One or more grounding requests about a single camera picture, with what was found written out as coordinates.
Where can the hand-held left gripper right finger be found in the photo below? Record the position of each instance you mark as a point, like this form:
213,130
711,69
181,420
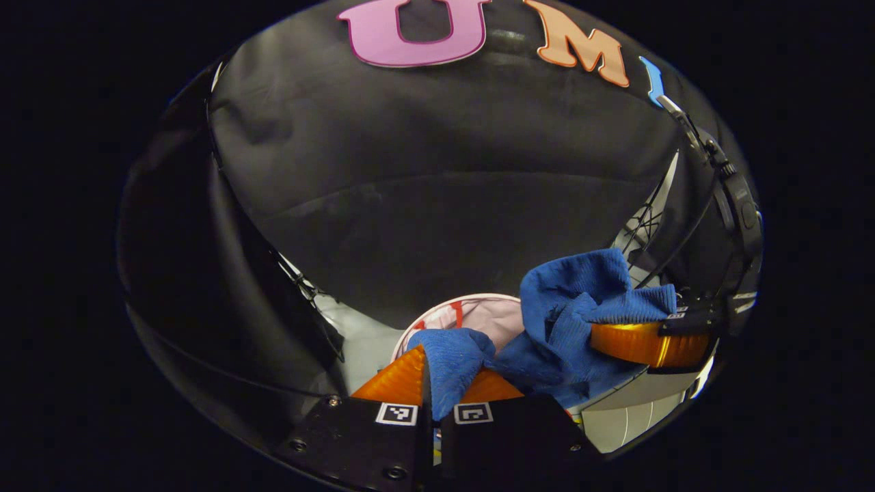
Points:
513,437

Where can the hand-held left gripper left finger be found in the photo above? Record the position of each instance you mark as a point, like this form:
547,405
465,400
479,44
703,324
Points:
355,437

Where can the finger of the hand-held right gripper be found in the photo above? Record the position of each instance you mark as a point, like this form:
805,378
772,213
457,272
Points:
636,345

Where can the pink laundry hamper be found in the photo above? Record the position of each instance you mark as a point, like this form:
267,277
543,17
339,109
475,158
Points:
489,314

